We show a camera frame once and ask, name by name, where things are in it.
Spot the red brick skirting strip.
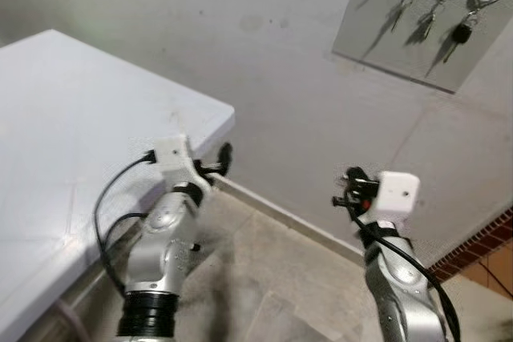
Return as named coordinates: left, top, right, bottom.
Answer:
left=427, top=207, right=513, bottom=283

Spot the white folding table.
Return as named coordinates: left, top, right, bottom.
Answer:
left=0, top=30, right=236, bottom=319

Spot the grey key board panel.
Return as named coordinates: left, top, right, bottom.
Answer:
left=333, top=0, right=513, bottom=95

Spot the black fob car key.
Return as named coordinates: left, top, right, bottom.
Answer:
left=443, top=7, right=480, bottom=64

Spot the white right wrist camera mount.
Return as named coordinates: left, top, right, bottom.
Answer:
left=373, top=171, right=421, bottom=221

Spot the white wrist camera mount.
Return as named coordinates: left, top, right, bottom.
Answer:
left=373, top=171, right=421, bottom=221
left=154, top=137, right=211, bottom=191

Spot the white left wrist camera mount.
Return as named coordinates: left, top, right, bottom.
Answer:
left=154, top=137, right=211, bottom=191

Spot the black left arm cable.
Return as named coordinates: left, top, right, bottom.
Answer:
left=93, top=152, right=157, bottom=299

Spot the silver key on ring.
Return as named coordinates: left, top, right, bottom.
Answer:
left=390, top=0, right=418, bottom=33
left=415, top=0, right=446, bottom=42

